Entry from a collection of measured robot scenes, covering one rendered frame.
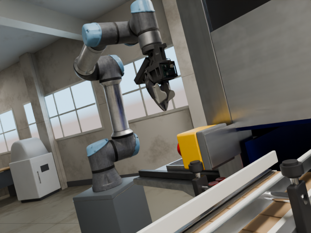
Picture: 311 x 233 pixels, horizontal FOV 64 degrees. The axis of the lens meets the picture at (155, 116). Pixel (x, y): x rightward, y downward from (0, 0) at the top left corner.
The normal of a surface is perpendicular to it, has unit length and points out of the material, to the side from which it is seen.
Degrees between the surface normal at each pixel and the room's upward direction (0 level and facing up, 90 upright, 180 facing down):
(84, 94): 90
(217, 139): 90
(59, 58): 90
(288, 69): 90
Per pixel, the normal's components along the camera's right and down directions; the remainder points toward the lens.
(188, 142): -0.76, 0.20
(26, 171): -0.40, 0.11
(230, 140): 0.60, -0.14
